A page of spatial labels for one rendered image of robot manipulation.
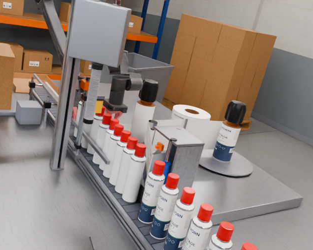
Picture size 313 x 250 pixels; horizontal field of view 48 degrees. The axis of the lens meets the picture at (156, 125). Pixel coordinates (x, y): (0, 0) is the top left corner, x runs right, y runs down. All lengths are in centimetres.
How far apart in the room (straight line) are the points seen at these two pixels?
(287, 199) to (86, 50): 100
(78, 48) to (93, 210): 54
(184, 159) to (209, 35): 386
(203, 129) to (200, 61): 333
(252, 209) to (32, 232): 80
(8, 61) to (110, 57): 75
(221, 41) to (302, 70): 155
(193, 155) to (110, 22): 50
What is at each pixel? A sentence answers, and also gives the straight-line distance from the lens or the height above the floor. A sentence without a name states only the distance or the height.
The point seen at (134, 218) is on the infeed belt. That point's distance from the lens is 114.
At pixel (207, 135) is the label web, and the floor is 99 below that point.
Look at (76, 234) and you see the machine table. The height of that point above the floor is 83.
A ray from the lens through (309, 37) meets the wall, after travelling 577.
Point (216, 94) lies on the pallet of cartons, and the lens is 476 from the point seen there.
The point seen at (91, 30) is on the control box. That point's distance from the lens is 119.
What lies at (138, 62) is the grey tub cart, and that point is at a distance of 462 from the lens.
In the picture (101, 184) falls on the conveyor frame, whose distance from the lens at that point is 128.
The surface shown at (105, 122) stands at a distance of 133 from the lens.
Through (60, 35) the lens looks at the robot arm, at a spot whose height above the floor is 127.
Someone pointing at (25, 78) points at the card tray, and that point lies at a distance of 254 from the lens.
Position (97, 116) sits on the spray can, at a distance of 141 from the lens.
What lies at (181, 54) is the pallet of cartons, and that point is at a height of 84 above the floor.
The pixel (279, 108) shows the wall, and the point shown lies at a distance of 592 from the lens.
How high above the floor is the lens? 153
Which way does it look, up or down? 20 degrees down
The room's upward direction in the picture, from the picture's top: 13 degrees clockwise
